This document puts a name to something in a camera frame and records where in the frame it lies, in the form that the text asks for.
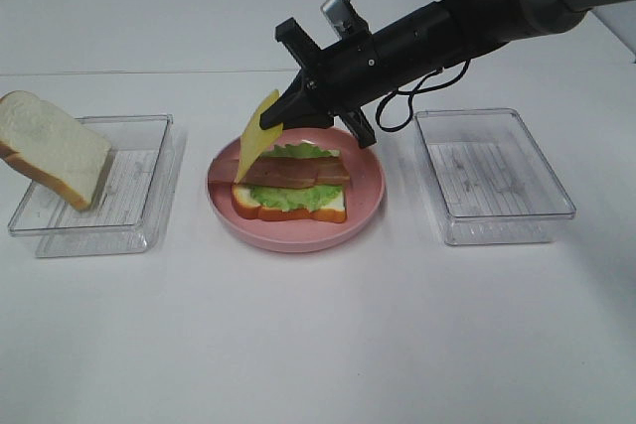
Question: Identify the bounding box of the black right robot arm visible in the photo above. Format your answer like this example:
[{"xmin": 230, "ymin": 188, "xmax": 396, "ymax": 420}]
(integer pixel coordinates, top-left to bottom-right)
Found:
[{"xmin": 258, "ymin": 0, "xmax": 631, "ymax": 147}]

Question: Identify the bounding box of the green lettuce leaf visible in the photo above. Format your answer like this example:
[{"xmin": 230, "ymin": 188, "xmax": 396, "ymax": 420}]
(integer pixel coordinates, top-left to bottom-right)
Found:
[{"xmin": 246, "ymin": 141, "xmax": 344, "ymax": 214}]

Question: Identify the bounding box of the white bread slice in tray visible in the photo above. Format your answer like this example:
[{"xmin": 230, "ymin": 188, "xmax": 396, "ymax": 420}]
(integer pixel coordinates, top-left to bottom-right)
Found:
[{"xmin": 1, "ymin": 90, "xmax": 111, "ymax": 211}]

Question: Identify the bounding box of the clear right plastic tray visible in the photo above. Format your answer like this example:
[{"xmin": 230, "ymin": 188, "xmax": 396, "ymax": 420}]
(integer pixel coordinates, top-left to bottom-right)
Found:
[{"xmin": 414, "ymin": 108, "xmax": 576, "ymax": 246}]

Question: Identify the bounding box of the clear plastic tray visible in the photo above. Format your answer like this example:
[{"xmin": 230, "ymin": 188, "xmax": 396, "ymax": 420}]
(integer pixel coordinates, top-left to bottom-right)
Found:
[
  {"xmin": 414, "ymin": 108, "xmax": 576, "ymax": 246},
  {"xmin": 8, "ymin": 114, "xmax": 182, "ymax": 258}
]

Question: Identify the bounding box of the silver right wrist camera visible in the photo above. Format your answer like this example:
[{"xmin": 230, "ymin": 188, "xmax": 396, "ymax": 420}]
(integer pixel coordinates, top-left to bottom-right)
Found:
[{"xmin": 320, "ymin": 0, "xmax": 370, "ymax": 40}]

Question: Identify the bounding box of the clear left plastic tray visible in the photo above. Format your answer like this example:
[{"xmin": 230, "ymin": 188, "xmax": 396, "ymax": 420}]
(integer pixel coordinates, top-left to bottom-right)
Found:
[{"xmin": 8, "ymin": 114, "xmax": 182, "ymax": 258}]

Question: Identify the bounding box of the bacon strip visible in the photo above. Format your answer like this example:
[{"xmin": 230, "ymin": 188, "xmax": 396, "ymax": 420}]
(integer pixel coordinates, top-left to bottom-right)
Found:
[
  {"xmin": 315, "ymin": 156, "xmax": 350, "ymax": 185},
  {"xmin": 208, "ymin": 158, "xmax": 319, "ymax": 189}
]

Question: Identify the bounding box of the yellow cheese slice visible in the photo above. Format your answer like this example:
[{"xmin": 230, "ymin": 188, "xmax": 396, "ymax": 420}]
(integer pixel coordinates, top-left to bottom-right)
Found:
[{"xmin": 235, "ymin": 89, "xmax": 283, "ymax": 183}]

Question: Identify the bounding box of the pink round plate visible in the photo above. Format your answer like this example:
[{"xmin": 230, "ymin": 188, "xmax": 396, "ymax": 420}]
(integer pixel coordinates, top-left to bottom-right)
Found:
[{"xmin": 208, "ymin": 127, "xmax": 386, "ymax": 253}]

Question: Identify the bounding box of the bread slice with orange crust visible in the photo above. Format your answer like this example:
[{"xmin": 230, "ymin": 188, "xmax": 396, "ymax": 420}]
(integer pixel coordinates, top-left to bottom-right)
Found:
[{"xmin": 230, "ymin": 148, "xmax": 348, "ymax": 224}]

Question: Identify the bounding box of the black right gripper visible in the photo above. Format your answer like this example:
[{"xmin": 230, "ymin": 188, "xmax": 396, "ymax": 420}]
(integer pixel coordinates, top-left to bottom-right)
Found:
[{"xmin": 260, "ymin": 3, "xmax": 455, "ymax": 148}]

